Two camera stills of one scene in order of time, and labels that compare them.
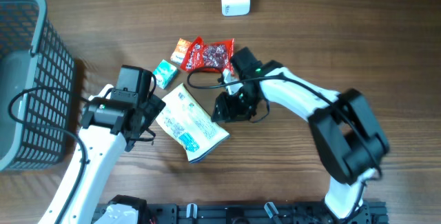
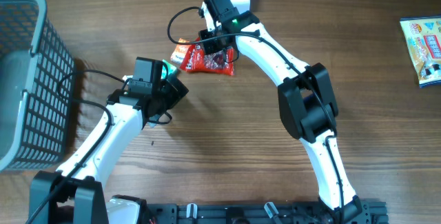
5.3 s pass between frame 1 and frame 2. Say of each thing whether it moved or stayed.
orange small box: stayed
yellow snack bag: moved
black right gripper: moved
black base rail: stayed
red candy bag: stayed
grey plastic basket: stayed
